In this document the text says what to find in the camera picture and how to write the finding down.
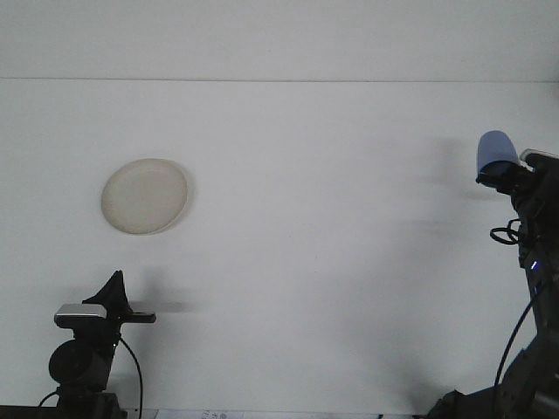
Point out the pale blue cup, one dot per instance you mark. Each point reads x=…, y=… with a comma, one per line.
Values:
x=495, y=148

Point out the pale round plate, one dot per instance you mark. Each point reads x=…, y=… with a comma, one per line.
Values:
x=144, y=196

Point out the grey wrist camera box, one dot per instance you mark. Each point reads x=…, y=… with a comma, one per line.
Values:
x=528, y=153
x=80, y=311

